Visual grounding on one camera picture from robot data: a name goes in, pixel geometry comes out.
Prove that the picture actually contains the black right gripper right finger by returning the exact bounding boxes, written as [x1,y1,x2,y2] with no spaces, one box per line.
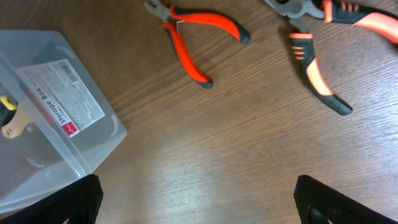
[294,175,397,224]

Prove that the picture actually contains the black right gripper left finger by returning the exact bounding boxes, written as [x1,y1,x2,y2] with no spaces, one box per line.
[1,174,103,224]

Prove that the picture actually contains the wooden handle orange scraper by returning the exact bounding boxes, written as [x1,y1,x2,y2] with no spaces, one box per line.
[1,105,34,139]

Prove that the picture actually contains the yellow black handle file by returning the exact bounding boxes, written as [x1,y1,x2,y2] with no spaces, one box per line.
[0,95,18,127]

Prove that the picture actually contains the clear plastic storage box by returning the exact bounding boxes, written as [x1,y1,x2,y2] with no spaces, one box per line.
[1,30,127,213]

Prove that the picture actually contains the orange black needle-nose pliers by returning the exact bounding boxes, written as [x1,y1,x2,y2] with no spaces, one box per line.
[265,0,397,116]

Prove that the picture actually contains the small red cutting pliers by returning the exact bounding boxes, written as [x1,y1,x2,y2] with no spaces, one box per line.
[144,0,251,90]

